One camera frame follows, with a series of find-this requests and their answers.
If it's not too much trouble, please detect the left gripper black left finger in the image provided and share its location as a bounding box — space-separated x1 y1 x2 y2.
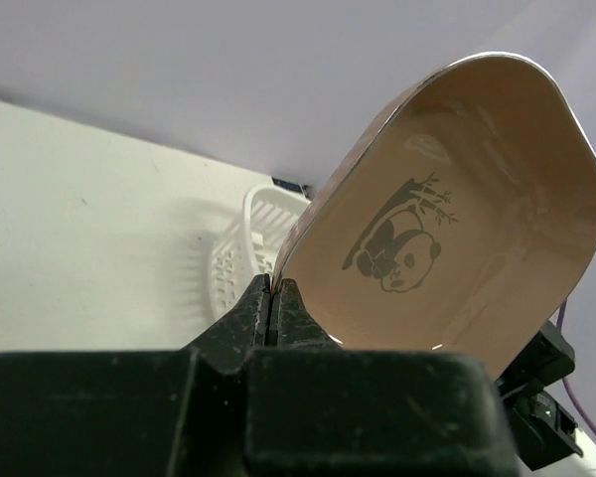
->
184 274 272 373

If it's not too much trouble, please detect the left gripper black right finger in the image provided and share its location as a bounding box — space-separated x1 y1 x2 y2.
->
270 279 341 349

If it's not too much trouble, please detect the brown square panda plate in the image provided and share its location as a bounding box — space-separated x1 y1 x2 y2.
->
272 52 596 377

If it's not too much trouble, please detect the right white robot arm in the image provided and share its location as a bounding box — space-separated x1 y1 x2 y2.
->
496 322 596 476

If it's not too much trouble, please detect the white plastic dish bin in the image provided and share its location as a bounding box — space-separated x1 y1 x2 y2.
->
208 185 309 320

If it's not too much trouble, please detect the blue label right corner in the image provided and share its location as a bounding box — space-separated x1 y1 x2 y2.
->
272 177 311 198

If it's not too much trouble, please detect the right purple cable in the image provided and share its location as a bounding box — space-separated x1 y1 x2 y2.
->
554 296 596 448

